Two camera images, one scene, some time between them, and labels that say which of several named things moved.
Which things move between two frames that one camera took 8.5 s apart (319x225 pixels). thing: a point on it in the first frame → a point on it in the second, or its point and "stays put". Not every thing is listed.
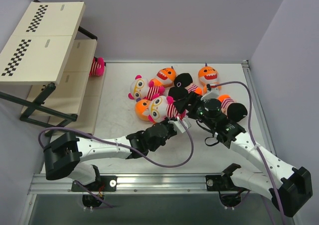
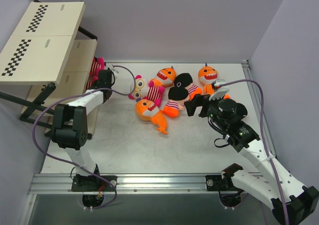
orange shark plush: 142,108 stays put
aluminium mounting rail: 135,184 stays put
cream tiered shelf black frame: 49,51 stays put
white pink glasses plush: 163,107 → 93,76
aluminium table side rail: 247,70 stays put
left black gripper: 171,124 → 103,78
